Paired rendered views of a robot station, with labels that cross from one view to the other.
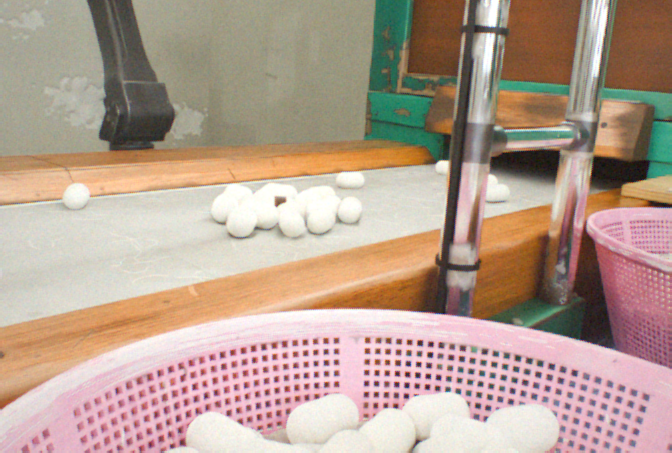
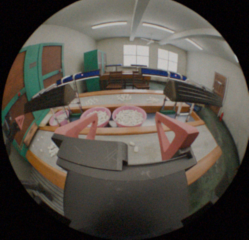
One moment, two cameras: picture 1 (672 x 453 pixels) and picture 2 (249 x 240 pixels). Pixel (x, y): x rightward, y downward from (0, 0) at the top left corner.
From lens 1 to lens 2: 67 cm
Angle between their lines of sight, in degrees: 116
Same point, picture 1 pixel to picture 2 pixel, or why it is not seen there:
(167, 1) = not seen: outside the picture
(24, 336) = not seen: hidden behind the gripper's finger
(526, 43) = (23, 128)
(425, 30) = (16, 139)
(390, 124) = (24, 154)
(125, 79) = (30, 184)
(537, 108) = (30, 131)
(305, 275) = not seen: hidden behind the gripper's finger
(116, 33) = (24, 183)
